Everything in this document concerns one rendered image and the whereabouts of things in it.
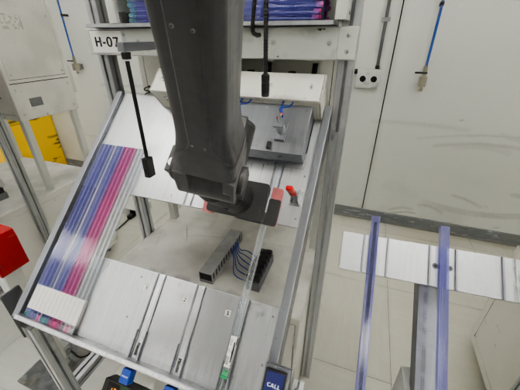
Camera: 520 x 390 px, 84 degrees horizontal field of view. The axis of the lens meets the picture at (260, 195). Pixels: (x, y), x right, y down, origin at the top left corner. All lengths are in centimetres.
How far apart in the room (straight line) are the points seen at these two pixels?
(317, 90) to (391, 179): 176
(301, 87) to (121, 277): 65
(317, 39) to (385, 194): 188
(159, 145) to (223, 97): 71
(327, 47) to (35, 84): 147
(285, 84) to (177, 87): 57
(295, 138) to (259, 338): 45
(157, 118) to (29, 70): 99
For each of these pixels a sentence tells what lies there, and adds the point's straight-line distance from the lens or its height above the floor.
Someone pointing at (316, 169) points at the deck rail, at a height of 108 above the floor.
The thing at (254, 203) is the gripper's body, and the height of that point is 112.
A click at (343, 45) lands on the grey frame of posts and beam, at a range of 75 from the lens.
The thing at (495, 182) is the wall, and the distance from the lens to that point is 256.
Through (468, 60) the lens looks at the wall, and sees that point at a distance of 229.
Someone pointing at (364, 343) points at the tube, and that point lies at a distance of 56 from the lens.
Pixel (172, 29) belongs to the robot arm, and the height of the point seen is 136.
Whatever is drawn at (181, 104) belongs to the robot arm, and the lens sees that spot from 22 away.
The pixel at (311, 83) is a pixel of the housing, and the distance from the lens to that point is 76.
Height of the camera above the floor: 136
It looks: 29 degrees down
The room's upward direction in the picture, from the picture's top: straight up
